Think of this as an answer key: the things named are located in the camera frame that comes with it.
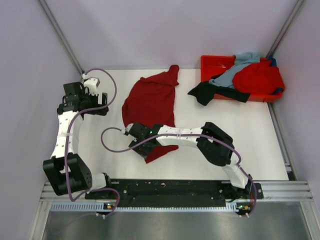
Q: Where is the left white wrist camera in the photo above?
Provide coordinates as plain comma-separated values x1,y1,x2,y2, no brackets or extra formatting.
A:
81,73,100,96

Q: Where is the black t shirt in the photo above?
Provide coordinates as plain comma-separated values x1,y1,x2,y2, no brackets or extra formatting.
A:
187,81,251,106

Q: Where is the light blue t shirt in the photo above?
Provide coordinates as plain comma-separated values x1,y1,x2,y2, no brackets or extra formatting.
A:
208,52,261,89

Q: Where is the aluminium corner post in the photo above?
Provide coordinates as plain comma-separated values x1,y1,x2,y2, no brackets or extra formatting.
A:
36,0,83,75
265,0,307,58

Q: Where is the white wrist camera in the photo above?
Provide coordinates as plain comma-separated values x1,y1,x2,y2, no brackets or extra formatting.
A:
81,73,100,96
121,123,134,136

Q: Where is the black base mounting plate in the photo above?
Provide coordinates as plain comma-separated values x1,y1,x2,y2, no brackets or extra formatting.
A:
84,178,264,208

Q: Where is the left aluminium corner post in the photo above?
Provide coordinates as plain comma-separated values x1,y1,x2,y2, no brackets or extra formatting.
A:
36,0,83,75

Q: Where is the dark red t shirt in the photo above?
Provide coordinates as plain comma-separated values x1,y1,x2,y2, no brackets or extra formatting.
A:
121,64,180,165

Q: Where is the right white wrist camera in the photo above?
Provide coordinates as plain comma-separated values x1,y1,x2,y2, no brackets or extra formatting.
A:
121,123,134,136

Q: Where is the bright red t shirt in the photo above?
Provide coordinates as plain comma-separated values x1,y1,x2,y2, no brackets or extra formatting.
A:
232,60,285,95

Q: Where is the red plastic bin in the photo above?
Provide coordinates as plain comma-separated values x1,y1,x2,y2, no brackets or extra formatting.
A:
200,55,283,103

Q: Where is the right aluminium side rail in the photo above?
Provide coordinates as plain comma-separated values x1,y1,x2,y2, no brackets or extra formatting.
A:
267,103,297,181

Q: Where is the grey slotted cable duct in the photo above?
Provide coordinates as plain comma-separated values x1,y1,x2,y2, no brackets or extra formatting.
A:
50,201,251,213

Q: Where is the right aluminium corner post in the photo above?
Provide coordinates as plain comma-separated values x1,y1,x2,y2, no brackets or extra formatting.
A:
265,0,307,58

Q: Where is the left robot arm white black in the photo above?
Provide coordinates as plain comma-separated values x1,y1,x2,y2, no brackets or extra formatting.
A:
42,78,114,199

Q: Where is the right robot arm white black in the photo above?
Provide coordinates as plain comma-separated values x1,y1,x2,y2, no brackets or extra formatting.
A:
124,122,258,201

